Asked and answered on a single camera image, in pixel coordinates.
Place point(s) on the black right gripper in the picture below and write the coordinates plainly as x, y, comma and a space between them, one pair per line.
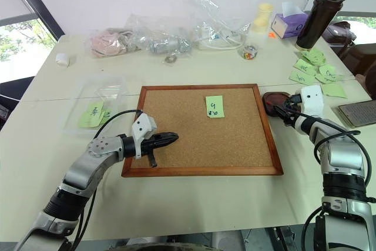
293, 101

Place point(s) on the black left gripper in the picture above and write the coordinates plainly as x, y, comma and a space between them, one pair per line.
149, 145

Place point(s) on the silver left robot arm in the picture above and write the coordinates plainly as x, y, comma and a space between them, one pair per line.
88, 168

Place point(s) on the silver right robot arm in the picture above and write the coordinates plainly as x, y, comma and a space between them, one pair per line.
340, 157

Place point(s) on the dark red-brown small tray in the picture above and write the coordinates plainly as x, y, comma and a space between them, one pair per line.
271, 99

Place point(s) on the green note with scribble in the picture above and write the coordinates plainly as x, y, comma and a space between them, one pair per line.
302, 77
327, 71
305, 67

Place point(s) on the blank green note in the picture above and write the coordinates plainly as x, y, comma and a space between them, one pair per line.
333, 90

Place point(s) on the green note with black writing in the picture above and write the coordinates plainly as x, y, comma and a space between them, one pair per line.
215, 107

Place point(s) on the narrow green note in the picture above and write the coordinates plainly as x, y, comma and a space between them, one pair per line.
329, 80

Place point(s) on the clear jar of coloured pushpins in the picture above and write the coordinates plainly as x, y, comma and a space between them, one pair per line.
249, 52

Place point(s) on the small green note in box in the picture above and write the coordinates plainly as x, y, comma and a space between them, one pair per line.
106, 115

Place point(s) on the large green note in box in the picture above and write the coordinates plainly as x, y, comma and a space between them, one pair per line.
89, 115

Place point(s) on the purple tissue box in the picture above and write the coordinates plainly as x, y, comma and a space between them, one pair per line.
289, 23

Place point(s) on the clear plastic box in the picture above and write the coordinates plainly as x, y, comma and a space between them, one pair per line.
88, 89

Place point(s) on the wood framed cork board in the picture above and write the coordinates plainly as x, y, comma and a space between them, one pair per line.
188, 142

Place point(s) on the pile of green notes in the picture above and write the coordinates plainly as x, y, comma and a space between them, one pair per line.
313, 56

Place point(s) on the small orange piece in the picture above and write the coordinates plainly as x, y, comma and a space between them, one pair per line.
271, 36

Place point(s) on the grey book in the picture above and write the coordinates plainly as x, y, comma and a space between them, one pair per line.
357, 114

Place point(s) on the cream yellow cylinder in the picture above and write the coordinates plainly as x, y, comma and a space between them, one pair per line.
260, 25
265, 11

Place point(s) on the brown chair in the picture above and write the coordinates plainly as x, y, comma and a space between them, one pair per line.
362, 63

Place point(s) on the dark brown tumbler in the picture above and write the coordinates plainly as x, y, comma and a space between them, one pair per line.
317, 18

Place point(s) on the dark brown bag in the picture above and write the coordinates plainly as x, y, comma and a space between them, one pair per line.
340, 32

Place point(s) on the plastic bag with metal parts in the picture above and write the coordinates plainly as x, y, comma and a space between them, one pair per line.
158, 39

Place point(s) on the large clear plastic bag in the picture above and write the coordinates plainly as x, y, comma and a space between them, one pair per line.
217, 16

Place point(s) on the plastic bag with pink cloth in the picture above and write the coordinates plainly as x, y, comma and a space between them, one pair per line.
105, 42

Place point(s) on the small white cylinder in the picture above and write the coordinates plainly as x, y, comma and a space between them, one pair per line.
62, 60

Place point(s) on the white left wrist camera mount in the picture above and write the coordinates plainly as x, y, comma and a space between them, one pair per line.
143, 127

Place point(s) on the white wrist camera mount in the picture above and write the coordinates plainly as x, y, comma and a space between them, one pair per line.
143, 127
312, 99

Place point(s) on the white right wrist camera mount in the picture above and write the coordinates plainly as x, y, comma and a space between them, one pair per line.
312, 99

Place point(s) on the black window frame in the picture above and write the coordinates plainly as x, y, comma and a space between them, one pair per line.
44, 10

